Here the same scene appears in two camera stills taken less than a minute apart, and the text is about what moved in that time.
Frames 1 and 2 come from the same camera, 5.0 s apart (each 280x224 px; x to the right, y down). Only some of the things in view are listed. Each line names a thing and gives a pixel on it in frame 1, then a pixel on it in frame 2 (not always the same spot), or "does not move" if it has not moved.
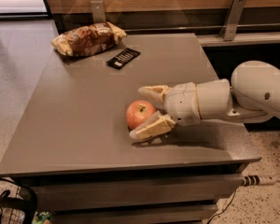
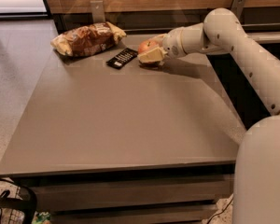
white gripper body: x=181 y=103 → x=172 y=44
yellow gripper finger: x=156 y=91 → x=160 y=39
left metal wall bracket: x=98 y=11 does not move
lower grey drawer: x=133 y=214 does not move
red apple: x=137 y=111 → x=146 y=46
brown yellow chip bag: x=88 y=38 does not move
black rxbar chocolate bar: x=123 y=58 does not move
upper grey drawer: x=135 y=189 does not move
